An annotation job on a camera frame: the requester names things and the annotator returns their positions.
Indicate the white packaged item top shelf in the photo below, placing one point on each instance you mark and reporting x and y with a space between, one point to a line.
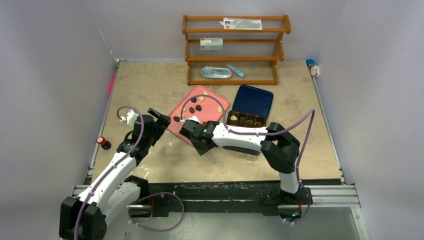
241 24

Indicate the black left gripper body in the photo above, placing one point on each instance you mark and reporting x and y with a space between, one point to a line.
158 128

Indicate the light blue small tube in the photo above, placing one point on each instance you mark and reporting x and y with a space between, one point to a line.
235 70

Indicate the blue white corner device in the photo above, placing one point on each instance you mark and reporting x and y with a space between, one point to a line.
313 68

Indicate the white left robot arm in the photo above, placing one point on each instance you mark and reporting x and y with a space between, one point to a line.
88 215

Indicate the dark blue tin lid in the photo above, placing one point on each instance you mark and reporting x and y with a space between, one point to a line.
253 100

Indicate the light blue oval package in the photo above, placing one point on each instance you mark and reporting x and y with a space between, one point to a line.
215 72

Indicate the pink plastic tray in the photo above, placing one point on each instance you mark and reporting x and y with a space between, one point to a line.
208 113

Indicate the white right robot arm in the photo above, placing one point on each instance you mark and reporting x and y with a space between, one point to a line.
279 147

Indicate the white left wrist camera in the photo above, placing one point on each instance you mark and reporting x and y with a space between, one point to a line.
130 118

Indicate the white green small box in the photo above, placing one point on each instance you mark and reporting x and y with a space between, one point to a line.
211 44

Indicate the wooden shelf rack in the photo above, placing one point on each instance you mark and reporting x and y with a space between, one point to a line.
251 46

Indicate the blue chocolate tin box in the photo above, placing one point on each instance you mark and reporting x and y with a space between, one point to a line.
247 120

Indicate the red black button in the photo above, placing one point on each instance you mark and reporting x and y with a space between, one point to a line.
104 144

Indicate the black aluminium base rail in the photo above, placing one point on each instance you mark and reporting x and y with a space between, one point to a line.
261 197

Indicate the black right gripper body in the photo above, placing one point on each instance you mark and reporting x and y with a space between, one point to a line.
201 142

